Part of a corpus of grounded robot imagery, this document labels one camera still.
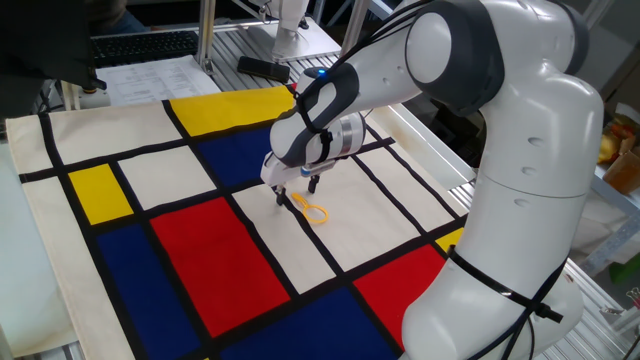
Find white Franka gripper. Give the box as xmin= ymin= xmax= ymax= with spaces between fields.
xmin=259 ymin=151 xmax=324 ymax=208

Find orange bubble ring wand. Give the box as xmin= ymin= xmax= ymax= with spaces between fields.
xmin=290 ymin=191 xmax=330 ymax=225

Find Mondrian pattern colour-block cloth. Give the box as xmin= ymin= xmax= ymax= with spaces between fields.
xmin=4 ymin=83 xmax=471 ymax=360

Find black phone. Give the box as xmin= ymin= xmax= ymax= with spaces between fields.
xmin=236 ymin=55 xmax=292 ymax=85

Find white printed paper sheets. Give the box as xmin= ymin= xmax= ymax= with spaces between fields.
xmin=94 ymin=54 xmax=222 ymax=107

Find black computer keyboard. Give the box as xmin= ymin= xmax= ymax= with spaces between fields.
xmin=91 ymin=30 xmax=200 ymax=69

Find brown cardboard box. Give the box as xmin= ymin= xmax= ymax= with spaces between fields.
xmin=602 ymin=134 xmax=640 ymax=196

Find green plastic object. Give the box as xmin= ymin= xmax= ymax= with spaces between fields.
xmin=607 ymin=252 xmax=640 ymax=286

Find silver wrist camera blue cap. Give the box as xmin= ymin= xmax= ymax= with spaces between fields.
xmin=298 ymin=158 xmax=339 ymax=179

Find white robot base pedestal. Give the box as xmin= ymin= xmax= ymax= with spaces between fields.
xmin=246 ymin=0 xmax=342 ymax=64

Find aluminium frame post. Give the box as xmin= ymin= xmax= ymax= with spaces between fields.
xmin=195 ymin=0 xmax=218 ymax=76
xmin=342 ymin=0 xmax=372 ymax=54

